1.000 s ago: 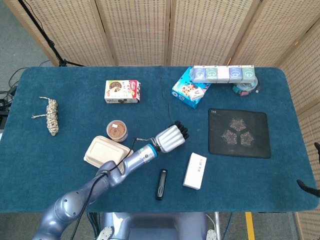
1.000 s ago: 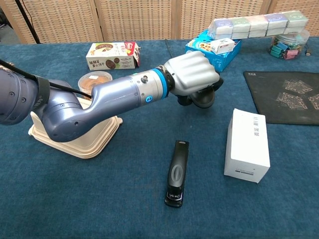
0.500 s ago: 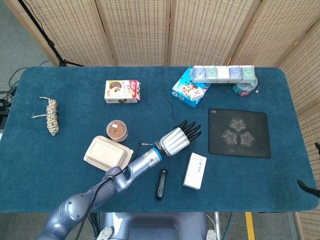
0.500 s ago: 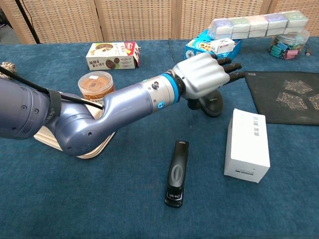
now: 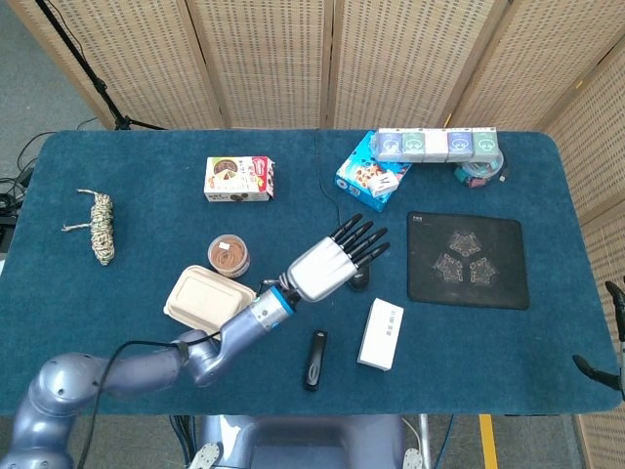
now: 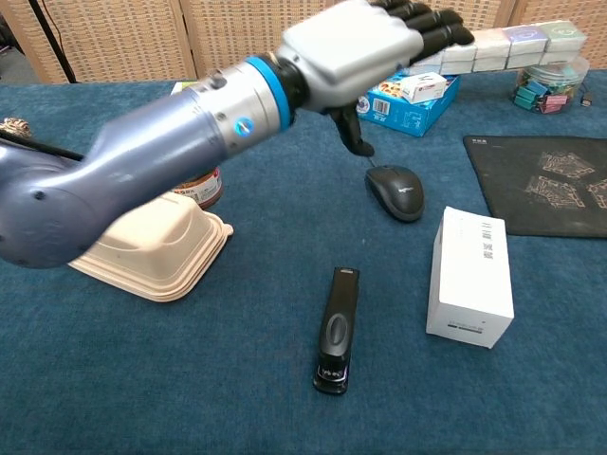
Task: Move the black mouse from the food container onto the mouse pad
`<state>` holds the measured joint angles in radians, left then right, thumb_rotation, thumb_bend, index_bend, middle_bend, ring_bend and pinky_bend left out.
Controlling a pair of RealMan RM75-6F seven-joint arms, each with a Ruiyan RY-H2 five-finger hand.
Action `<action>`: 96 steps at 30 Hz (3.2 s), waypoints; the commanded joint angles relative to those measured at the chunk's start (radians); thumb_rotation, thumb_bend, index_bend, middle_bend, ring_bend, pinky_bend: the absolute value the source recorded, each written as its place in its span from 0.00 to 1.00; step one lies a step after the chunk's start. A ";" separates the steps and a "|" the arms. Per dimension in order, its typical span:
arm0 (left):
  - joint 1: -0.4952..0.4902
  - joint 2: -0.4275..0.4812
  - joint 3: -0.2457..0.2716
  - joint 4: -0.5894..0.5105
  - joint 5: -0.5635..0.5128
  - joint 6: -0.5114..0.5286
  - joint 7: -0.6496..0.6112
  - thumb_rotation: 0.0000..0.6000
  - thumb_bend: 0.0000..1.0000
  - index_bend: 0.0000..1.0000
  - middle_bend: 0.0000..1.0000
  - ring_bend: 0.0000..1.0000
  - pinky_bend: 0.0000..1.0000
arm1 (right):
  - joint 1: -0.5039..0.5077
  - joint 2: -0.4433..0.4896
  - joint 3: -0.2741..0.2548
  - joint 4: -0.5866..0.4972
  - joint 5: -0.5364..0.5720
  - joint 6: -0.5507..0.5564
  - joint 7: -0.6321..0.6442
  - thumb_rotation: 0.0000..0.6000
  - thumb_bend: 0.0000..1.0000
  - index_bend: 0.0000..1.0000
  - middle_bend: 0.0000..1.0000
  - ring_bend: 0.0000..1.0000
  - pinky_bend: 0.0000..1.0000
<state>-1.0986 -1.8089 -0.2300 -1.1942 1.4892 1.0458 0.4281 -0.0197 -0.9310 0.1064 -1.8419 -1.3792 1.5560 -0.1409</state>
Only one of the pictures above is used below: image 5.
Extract beige takeout food container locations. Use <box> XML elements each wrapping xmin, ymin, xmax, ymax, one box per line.
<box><xmin>162</xmin><ymin>264</ymin><xmax>258</xmax><ymax>338</ymax></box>

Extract black remote-like device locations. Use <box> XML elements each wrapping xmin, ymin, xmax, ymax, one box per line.
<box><xmin>303</xmin><ymin>329</ymin><xmax>328</xmax><ymax>392</ymax></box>

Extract black tripod stand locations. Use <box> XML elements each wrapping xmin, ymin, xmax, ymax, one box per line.
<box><xmin>34</xmin><ymin>0</ymin><xmax>167</xmax><ymax>132</ymax></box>

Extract white chocolate pie snack box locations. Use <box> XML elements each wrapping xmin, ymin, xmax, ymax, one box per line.
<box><xmin>202</xmin><ymin>155</ymin><xmax>276</xmax><ymax>203</ymax></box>

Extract small white card box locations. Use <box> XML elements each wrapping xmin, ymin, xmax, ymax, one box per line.
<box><xmin>366</xmin><ymin>173</ymin><xmax>397</xmax><ymax>199</ymax></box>

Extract clear jar with brown contents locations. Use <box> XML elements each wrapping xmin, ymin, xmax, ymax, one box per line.
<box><xmin>207</xmin><ymin>234</ymin><xmax>252</xmax><ymax>279</ymax></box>

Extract white rectangular carton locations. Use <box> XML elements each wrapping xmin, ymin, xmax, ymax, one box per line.
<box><xmin>355</xmin><ymin>297</ymin><xmax>405</xmax><ymax>372</ymax></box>

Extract clear jar of binder clips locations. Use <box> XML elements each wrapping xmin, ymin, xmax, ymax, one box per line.
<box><xmin>452</xmin><ymin>150</ymin><xmax>507</xmax><ymax>190</ymax></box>

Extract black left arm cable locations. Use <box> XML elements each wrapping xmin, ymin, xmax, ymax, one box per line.
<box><xmin>87</xmin><ymin>331</ymin><xmax>224</xmax><ymax>469</ymax></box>

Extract wicker folding screen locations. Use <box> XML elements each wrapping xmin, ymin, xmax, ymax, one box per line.
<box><xmin>7</xmin><ymin>0</ymin><xmax>625</xmax><ymax>469</ymax></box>

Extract black patterned mouse pad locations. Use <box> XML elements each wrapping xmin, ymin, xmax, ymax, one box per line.
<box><xmin>405</xmin><ymin>210</ymin><xmax>531</xmax><ymax>311</ymax></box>

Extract braided rope bundle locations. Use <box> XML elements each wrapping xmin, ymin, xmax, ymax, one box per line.
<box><xmin>62</xmin><ymin>189</ymin><xmax>116</xmax><ymax>267</ymax></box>

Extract blue cookie box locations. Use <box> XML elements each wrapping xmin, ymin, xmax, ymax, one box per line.
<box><xmin>334</xmin><ymin>130</ymin><xmax>414</xmax><ymax>214</ymax></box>

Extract black floor cables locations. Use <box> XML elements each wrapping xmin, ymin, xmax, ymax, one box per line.
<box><xmin>0</xmin><ymin>131</ymin><xmax>55</xmax><ymax>245</ymax></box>

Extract blue-grey robot torso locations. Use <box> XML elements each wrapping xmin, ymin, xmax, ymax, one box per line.
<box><xmin>187</xmin><ymin>414</ymin><xmax>434</xmax><ymax>469</ymax></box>

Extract pastel tissue multipack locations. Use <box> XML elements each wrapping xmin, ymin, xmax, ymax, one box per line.
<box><xmin>371</xmin><ymin>126</ymin><xmax>501</xmax><ymax>165</ymax></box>

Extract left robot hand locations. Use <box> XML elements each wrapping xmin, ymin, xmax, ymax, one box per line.
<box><xmin>286</xmin><ymin>213</ymin><xmax>392</xmax><ymax>303</ymax></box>

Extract black computer mouse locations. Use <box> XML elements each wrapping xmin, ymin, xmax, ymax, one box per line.
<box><xmin>347</xmin><ymin>266</ymin><xmax>371</xmax><ymax>293</ymax></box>

